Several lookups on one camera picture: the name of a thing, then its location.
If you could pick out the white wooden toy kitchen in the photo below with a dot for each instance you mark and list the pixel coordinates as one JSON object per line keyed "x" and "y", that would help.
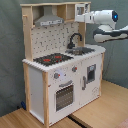
{"x": 40, "y": 84}

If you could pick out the grey cabinet door handle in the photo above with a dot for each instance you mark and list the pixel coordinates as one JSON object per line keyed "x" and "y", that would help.
{"x": 84, "y": 83}

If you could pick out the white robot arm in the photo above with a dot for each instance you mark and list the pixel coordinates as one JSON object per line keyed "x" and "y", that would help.
{"x": 106, "y": 19}

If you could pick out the black toy stovetop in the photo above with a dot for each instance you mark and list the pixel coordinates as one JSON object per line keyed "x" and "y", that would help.
{"x": 52, "y": 59}

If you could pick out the right red stove knob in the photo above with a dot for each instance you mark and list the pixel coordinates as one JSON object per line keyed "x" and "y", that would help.
{"x": 74, "y": 69}

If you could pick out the grey toy range hood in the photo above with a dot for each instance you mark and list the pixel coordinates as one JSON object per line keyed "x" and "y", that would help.
{"x": 48, "y": 18}

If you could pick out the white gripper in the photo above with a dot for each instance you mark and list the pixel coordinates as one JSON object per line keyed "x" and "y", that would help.
{"x": 86, "y": 18}

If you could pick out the left red stove knob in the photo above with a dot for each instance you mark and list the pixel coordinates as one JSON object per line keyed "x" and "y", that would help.
{"x": 56, "y": 75}

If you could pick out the grey toy ice dispenser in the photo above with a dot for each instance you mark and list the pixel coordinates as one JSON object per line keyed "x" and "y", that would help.
{"x": 91, "y": 73}

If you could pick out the white toy microwave door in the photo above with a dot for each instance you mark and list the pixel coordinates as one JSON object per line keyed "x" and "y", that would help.
{"x": 81, "y": 9}

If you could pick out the black toy faucet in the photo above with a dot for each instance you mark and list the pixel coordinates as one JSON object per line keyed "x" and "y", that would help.
{"x": 72, "y": 40}

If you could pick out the toy oven door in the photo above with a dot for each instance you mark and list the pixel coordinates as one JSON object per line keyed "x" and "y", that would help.
{"x": 64, "y": 95}

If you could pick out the grey toy sink basin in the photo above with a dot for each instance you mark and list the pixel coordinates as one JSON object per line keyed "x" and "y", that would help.
{"x": 79, "y": 51}

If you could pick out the red stove knob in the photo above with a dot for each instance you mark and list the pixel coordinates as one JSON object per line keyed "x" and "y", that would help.
{"x": 56, "y": 75}
{"x": 74, "y": 69}

